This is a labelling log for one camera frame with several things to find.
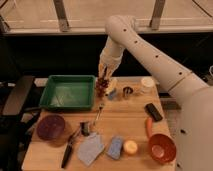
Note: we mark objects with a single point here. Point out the green plastic tray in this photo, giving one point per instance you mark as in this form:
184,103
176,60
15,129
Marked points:
68,92

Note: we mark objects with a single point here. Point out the blue sponge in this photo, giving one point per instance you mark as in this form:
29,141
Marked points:
115,147

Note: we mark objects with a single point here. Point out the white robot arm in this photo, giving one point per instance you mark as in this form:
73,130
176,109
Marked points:
194,96

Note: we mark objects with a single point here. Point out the light blue cloth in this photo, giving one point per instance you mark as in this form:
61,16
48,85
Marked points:
90,149

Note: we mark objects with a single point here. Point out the black handled knife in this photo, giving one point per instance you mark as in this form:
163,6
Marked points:
68,149

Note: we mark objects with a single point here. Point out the black binder clip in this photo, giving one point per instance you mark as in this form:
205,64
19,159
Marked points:
85,128

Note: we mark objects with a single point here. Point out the black chair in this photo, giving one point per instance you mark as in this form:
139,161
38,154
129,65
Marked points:
15,120

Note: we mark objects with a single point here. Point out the bunch of red grapes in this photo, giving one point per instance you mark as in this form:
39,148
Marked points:
101,86

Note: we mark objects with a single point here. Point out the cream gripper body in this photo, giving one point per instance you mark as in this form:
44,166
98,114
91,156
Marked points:
106,69

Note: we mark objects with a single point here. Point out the white paper cup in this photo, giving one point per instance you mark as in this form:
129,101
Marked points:
147,84

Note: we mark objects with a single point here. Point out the yellow round sponge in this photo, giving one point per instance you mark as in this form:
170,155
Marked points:
130,147

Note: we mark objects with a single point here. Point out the orange carrot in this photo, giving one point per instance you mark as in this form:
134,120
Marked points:
149,127

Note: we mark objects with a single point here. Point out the small metal cup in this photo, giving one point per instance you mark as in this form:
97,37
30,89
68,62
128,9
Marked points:
127,91

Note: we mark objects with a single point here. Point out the orange bowl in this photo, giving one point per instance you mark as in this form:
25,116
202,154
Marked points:
161,148

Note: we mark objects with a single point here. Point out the black remote control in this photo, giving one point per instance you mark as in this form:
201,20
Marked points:
152,110

